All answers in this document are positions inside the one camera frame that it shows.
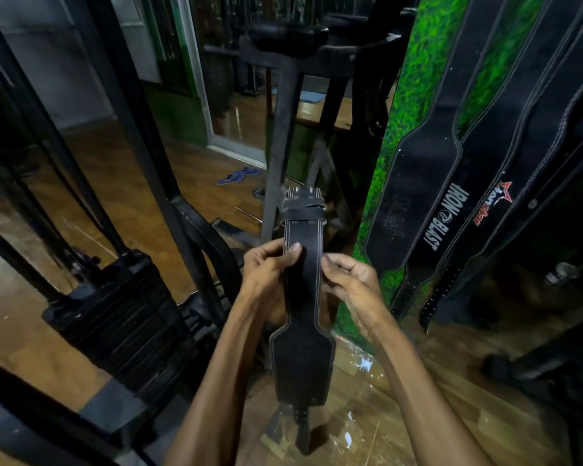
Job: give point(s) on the person's right hand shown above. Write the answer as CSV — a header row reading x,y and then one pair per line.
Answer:
x,y
359,293

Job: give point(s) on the person's left hand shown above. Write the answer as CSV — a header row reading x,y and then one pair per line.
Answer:
x,y
262,279

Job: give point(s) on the person's left thumb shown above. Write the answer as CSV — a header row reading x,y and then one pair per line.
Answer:
x,y
285,257

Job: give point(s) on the person's right thumb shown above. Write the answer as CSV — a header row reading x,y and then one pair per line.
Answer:
x,y
332,270

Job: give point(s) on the black leather belt with buckle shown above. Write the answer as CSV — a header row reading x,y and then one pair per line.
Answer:
x,y
302,356

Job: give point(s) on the person's right forearm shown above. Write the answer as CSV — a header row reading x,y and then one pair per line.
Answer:
x,y
427,402

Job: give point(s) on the person's left forearm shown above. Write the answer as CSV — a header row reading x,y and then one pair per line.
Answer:
x,y
218,388

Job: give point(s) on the thin metal rod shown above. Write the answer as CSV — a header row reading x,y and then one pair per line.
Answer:
x,y
248,215

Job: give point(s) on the dark slipper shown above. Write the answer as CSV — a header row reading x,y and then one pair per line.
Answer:
x,y
259,193

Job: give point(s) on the blue flip-flop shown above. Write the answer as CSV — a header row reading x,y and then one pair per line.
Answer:
x,y
229,178
251,171

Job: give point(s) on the plain black hanging belt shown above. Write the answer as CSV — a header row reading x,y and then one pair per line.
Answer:
x,y
408,198

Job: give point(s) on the black steel gym machine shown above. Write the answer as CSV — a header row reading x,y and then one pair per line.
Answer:
x,y
282,140

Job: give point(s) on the white framed mirror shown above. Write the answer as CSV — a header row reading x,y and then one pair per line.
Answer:
x,y
233,116

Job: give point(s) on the blue mat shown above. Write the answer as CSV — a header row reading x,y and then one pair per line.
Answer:
x,y
313,96

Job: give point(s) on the black belt with white print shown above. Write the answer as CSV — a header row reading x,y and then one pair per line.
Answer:
x,y
466,162

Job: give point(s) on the black weight stack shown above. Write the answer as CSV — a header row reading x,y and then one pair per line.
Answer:
x,y
121,320

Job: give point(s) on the black belt with red star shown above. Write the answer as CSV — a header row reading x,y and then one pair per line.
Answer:
x,y
517,186

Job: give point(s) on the green textured pillar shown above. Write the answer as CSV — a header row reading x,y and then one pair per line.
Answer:
x,y
418,67

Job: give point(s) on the black padded machine seat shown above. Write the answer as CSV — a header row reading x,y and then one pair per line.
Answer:
x,y
286,37

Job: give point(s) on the white bottle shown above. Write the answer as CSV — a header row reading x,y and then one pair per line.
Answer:
x,y
562,272

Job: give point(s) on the black bench base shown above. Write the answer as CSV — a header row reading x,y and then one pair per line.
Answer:
x,y
549,378

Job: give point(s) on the black belt with grey stitching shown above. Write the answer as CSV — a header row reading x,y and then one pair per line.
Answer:
x,y
579,116

